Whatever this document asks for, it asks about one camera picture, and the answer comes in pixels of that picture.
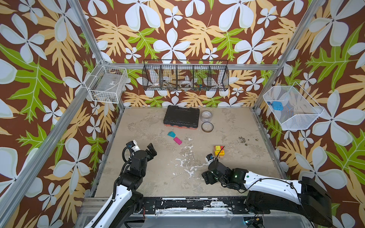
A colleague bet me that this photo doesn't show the white wire basket left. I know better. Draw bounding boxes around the white wire basket left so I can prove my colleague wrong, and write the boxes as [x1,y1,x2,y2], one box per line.
[85,65,129,104]

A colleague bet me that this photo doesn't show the blue object in basket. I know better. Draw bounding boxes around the blue object in basket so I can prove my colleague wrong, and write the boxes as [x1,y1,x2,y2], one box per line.
[271,101,284,111]

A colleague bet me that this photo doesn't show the aluminium frame post left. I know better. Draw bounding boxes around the aluminium frame post left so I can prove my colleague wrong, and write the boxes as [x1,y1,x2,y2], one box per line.
[1,60,114,223]

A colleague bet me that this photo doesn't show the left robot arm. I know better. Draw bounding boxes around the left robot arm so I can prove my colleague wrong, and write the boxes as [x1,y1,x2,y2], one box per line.
[86,140,157,228]

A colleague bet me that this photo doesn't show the black wire basket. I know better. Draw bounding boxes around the black wire basket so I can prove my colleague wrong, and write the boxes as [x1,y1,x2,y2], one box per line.
[141,59,230,91]

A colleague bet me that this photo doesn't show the white wire basket right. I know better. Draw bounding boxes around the white wire basket right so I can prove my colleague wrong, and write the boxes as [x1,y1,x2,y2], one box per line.
[263,84,324,131]

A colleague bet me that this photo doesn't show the yellow striped block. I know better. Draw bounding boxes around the yellow striped block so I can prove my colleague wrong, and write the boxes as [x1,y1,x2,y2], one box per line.
[215,151,225,157]

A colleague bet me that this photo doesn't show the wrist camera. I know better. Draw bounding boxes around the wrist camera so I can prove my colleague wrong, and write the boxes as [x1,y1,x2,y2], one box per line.
[205,154,215,164]
[126,140,140,153]

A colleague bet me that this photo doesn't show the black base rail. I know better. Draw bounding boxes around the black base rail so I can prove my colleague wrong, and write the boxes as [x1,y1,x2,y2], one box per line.
[143,196,271,215]

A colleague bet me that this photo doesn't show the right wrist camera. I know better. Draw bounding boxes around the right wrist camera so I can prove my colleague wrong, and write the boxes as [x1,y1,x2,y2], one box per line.
[205,154,215,164]

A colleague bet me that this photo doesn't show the black tool case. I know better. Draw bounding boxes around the black tool case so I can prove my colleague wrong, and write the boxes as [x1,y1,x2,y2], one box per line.
[163,105,200,129]

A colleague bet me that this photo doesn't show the teal block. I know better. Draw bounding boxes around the teal block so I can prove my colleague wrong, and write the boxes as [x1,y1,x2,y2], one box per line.
[167,131,176,138]

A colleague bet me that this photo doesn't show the white wire basket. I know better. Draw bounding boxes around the white wire basket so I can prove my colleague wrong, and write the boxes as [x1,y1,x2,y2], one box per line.
[85,65,129,104]
[263,84,324,131]

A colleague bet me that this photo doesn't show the magenta block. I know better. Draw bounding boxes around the magenta block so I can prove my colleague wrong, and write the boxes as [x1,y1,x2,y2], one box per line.
[174,137,182,145]

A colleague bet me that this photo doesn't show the clear tape roll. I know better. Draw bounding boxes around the clear tape roll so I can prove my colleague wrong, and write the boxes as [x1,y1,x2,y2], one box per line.
[200,111,213,123]

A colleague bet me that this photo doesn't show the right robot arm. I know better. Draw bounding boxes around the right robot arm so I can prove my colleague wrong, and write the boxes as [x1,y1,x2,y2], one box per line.
[202,160,333,227]

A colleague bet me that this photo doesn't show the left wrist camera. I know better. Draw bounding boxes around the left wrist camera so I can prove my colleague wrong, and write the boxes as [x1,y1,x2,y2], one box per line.
[126,140,140,153]

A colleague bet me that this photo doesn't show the brown tape roll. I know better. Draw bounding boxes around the brown tape roll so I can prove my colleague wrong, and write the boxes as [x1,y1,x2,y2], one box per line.
[201,122,214,133]

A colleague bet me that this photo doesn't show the aluminium frame post right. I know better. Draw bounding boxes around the aluminium frame post right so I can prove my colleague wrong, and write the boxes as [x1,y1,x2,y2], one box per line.
[253,0,325,110]

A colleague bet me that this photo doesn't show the aluminium frame post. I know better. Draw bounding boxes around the aluminium frame post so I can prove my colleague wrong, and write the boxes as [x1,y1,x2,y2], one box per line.
[253,0,325,110]
[1,60,114,223]

